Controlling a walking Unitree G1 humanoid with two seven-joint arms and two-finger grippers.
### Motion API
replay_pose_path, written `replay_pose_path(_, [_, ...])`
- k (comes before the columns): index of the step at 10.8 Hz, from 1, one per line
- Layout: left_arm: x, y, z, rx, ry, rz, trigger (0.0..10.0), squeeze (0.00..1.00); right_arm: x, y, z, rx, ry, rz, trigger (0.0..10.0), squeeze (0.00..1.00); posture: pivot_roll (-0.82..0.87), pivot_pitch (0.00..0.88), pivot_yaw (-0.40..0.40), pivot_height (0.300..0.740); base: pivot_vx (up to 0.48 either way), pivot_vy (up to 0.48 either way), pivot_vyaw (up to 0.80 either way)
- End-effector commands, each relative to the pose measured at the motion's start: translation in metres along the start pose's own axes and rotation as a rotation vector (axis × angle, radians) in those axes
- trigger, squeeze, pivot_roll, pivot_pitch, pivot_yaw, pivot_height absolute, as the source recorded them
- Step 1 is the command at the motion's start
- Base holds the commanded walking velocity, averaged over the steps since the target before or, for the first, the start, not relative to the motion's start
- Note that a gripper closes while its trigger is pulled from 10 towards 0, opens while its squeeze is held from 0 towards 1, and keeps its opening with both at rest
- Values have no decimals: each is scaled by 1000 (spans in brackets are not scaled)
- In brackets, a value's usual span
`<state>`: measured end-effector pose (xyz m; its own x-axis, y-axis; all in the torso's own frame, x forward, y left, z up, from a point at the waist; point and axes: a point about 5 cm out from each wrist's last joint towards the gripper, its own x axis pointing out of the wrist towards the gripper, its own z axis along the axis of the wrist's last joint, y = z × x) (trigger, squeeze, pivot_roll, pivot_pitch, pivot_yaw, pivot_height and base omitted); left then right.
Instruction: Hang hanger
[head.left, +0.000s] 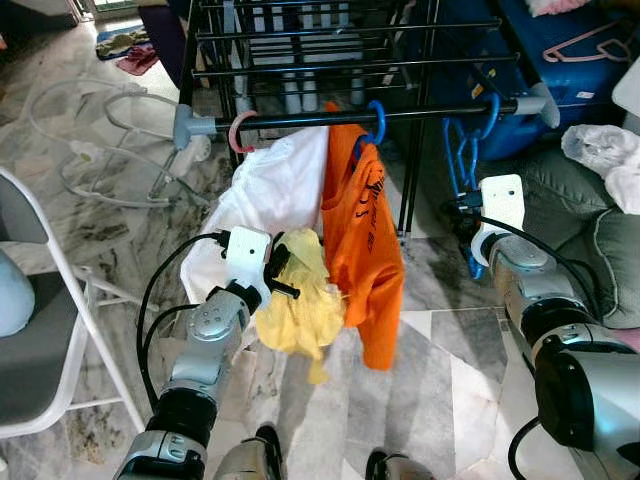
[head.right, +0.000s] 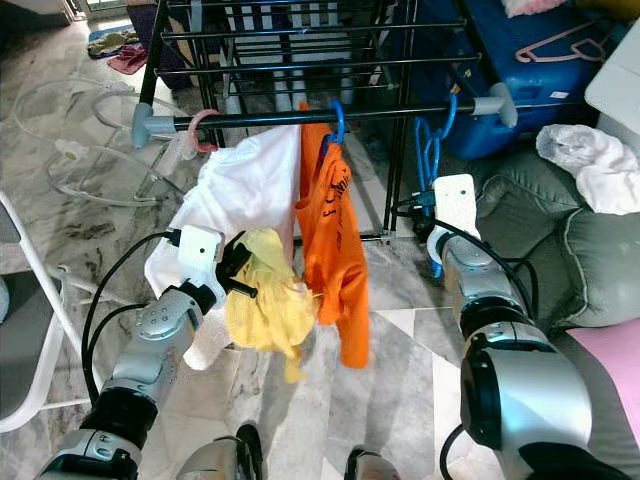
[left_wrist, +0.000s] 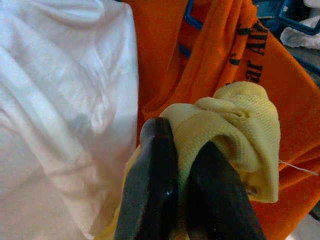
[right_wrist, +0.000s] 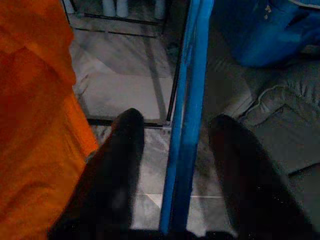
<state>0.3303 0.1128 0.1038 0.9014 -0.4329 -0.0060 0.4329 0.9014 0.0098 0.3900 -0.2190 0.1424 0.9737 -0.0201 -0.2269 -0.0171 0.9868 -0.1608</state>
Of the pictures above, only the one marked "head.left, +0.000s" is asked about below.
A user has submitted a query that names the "yellow shirt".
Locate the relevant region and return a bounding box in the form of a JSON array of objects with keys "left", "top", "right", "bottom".
[{"left": 253, "top": 228, "right": 349, "bottom": 386}]

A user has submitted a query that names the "blue plastic hanger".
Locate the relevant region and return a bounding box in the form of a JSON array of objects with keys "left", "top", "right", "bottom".
[
  {"left": 443, "top": 93, "right": 503, "bottom": 283},
  {"left": 350, "top": 98, "right": 389, "bottom": 166}
]

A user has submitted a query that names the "pink hanger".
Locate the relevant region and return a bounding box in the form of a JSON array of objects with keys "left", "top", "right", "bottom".
[
  {"left": 543, "top": 22, "right": 633, "bottom": 66},
  {"left": 228, "top": 110, "right": 263, "bottom": 156}
]

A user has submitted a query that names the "white shirt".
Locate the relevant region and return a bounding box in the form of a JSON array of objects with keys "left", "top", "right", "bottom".
[{"left": 180, "top": 125, "right": 331, "bottom": 306}]

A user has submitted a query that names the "orange shirt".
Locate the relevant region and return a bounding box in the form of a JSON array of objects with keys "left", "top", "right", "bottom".
[{"left": 322, "top": 100, "right": 406, "bottom": 371}]

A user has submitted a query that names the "black drying rack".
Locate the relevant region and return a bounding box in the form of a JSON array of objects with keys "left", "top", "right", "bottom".
[{"left": 172, "top": 0, "right": 561, "bottom": 241}]

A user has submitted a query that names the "grey left robot foot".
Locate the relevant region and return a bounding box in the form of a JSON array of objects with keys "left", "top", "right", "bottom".
[{"left": 213, "top": 425, "right": 288, "bottom": 480}]

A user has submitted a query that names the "grey robot foot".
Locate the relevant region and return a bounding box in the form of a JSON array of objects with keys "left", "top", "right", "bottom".
[
  {"left": 365, "top": 450, "right": 438, "bottom": 480},
  {"left": 213, "top": 425, "right": 288, "bottom": 480}
]

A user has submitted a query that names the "grey right robot foot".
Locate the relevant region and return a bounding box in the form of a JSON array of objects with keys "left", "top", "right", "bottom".
[{"left": 365, "top": 450, "right": 438, "bottom": 480}]

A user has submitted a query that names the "light grey green cushion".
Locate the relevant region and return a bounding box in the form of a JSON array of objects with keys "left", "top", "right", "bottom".
[{"left": 590, "top": 205, "right": 640, "bottom": 331}]

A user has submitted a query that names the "clothes heap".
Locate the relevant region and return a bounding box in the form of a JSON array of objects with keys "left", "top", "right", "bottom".
[{"left": 95, "top": 28, "right": 161, "bottom": 76}]

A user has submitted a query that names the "pink mattress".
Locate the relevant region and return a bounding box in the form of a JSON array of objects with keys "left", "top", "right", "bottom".
[{"left": 600, "top": 326, "right": 640, "bottom": 351}]

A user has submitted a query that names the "grey folding chair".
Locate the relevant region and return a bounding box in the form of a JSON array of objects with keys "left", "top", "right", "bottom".
[{"left": 0, "top": 165, "right": 151, "bottom": 441}]

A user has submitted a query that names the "light blue pillow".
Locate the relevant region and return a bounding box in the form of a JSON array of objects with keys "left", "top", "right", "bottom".
[{"left": 0, "top": 248, "right": 36, "bottom": 338}]

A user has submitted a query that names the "dark grey cushion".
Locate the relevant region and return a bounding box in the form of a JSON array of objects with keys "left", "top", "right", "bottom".
[{"left": 515, "top": 150, "right": 613, "bottom": 331}]

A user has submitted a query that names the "white crumpled cloth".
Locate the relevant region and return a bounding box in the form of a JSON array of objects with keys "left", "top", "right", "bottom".
[{"left": 560, "top": 125, "right": 640, "bottom": 213}]

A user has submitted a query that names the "white plastic box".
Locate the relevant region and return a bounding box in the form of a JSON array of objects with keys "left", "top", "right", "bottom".
[{"left": 612, "top": 58, "right": 640, "bottom": 123}]

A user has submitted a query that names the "blue storage box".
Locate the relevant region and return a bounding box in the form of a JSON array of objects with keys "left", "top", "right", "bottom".
[{"left": 440, "top": 0, "right": 640, "bottom": 161}]

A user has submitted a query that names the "pink white cloth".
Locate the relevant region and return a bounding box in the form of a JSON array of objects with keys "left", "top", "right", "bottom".
[{"left": 525, "top": 0, "right": 591, "bottom": 19}]

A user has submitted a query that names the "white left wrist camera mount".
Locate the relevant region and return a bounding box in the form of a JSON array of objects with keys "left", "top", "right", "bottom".
[{"left": 222, "top": 227, "right": 274, "bottom": 293}]

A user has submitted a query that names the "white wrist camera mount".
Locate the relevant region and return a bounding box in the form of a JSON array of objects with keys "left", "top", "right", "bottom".
[
  {"left": 478, "top": 175, "right": 528, "bottom": 241},
  {"left": 222, "top": 227, "right": 274, "bottom": 293}
]

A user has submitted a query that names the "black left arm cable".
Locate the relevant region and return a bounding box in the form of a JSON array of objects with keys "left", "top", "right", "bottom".
[{"left": 135, "top": 230, "right": 233, "bottom": 411}]

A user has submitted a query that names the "white tubular frame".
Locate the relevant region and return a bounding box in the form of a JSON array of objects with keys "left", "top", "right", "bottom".
[{"left": 28, "top": 78, "right": 216, "bottom": 209}]

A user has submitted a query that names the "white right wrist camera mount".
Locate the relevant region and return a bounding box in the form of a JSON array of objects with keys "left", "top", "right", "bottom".
[{"left": 478, "top": 175, "right": 528, "bottom": 241}]

